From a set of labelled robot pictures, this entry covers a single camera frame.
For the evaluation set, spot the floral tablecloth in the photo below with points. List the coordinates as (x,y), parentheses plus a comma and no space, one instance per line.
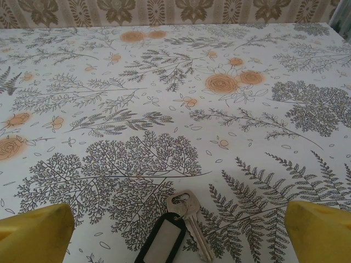
(175,109)

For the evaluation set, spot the black key tag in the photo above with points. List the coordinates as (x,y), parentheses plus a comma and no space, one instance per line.
(164,241)

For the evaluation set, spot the silver key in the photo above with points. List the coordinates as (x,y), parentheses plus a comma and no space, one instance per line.
(192,206)

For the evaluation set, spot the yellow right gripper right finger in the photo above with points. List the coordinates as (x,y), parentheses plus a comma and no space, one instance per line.
(321,235)

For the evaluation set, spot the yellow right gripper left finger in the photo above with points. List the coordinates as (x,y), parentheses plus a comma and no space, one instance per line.
(33,238)

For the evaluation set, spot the aluminium frame post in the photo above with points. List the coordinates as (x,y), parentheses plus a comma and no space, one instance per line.
(341,16)

